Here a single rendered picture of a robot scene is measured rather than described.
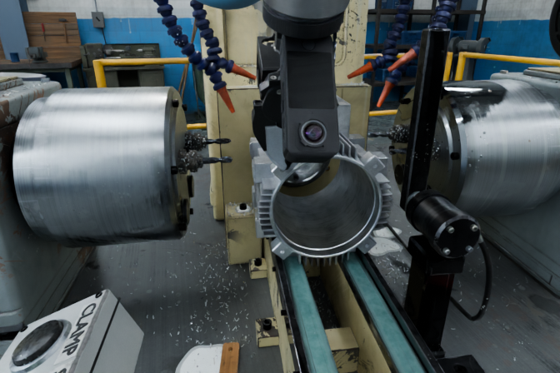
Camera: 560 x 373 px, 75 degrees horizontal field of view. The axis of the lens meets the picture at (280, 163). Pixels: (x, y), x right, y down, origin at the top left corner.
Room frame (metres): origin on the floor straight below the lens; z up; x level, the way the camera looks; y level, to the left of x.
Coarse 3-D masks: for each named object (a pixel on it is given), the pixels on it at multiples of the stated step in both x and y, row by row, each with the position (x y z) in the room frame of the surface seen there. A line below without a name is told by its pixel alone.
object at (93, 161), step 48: (96, 96) 0.52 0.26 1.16; (144, 96) 0.52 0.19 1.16; (48, 144) 0.44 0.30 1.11; (96, 144) 0.45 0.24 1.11; (144, 144) 0.46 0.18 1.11; (192, 144) 0.61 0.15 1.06; (48, 192) 0.42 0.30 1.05; (96, 192) 0.43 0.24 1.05; (144, 192) 0.44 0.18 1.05; (192, 192) 0.60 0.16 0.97; (48, 240) 0.46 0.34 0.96; (96, 240) 0.45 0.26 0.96; (144, 240) 0.47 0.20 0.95
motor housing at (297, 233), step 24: (360, 168) 0.52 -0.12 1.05; (264, 192) 0.44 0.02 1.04; (336, 192) 0.60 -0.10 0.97; (360, 192) 0.53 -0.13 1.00; (384, 192) 0.46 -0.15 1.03; (264, 216) 0.44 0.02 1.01; (288, 216) 0.54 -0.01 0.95; (312, 216) 0.56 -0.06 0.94; (336, 216) 0.54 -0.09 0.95; (360, 216) 0.50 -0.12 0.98; (384, 216) 0.46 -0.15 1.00; (288, 240) 0.46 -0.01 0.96; (312, 240) 0.49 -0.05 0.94; (336, 240) 0.48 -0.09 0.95; (360, 240) 0.46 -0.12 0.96; (336, 264) 0.45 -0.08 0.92
